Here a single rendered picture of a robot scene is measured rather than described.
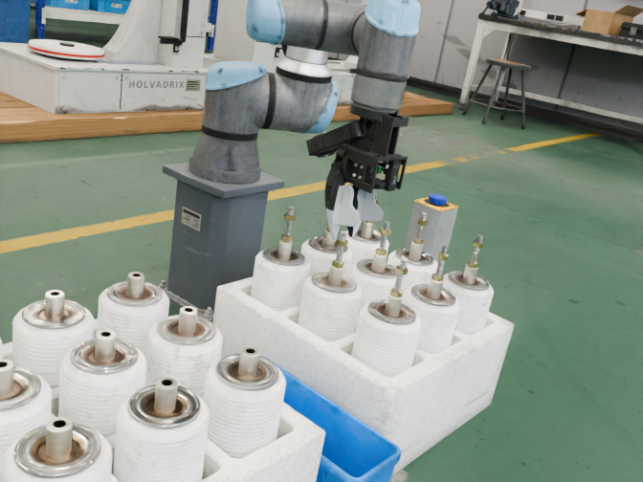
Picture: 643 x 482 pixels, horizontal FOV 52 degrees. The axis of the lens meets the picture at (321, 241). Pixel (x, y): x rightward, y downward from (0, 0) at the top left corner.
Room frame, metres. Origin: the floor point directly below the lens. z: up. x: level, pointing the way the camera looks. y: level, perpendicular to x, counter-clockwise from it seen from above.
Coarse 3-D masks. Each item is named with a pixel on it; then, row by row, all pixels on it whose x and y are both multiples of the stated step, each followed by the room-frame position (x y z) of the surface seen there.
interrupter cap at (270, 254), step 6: (264, 252) 1.05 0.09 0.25; (270, 252) 1.06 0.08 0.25; (276, 252) 1.06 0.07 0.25; (294, 252) 1.07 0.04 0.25; (300, 252) 1.08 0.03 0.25; (264, 258) 1.03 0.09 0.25; (270, 258) 1.03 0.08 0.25; (276, 258) 1.04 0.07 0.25; (294, 258) 1.05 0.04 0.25; (300, 258) 1.05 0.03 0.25; (282, 264) 1.02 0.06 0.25; (288, 264) 1.02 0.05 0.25; (294, 264) 1.02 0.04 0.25; (300, 264) 1.03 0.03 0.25
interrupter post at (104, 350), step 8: (96, 336) 0.65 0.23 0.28; (104, 336) 0.66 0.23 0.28; (112, 336) 0.65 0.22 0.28; (96, 344) 0.65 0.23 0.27; (104, 344) 0.64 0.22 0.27; (112, 344) 0.65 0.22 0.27; (96, 352) 0.65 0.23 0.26; (104, 352) 0.65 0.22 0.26; (112, 352) 0.65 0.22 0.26; (104, 360) 0.65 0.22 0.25
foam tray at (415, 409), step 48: (240, 288) 1.05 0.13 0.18; (240, 336) 0.99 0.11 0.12; (288, 336) 0.93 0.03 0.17; (480, 336) 1.03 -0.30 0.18; (336, 384) 0.86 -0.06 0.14; (384, 384) 0.82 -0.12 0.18; (432, 384) 0.89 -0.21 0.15; (480, 384) 1.04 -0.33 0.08; (384, 432) 0.80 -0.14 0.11; (432, 432) 0.93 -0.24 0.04
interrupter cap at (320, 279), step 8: (320, 272) 1.01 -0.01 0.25; (328, 272) 1.01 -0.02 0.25; (312, 280) 0.97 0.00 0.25; (320, 280) 0.97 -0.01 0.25; (344, 280) 0.99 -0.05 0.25; (352, 280) 1.00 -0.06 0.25; (320, 288) 0.95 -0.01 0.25; (328, 288) 0.95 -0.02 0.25; (336, 288) 0.96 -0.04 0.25; (344, 288) 0.96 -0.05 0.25; (352, 288) 0.97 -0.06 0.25
